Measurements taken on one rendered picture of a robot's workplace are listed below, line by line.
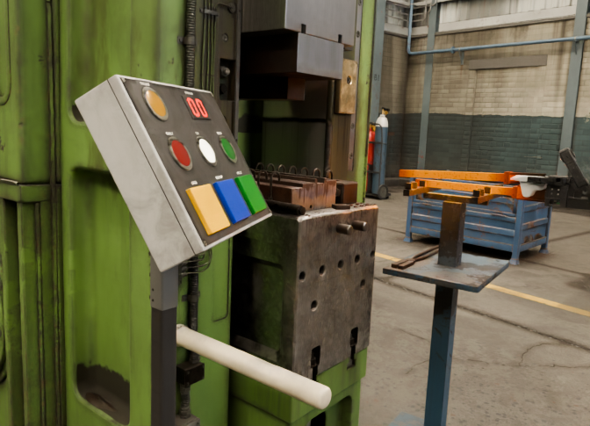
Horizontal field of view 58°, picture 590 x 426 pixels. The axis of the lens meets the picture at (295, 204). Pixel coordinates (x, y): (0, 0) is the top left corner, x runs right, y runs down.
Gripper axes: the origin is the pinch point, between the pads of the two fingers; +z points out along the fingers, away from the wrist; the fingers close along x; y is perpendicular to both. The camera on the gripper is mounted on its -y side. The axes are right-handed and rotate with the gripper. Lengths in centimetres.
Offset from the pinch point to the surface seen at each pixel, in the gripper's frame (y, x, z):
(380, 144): 3, 632, 351
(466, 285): 32.0, -7.3, 8.9
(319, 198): 8, -37, 42
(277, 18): -36, -54, 46
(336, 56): -30, -33, 42
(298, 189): 5, -46, 43
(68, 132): -7, -77, 97
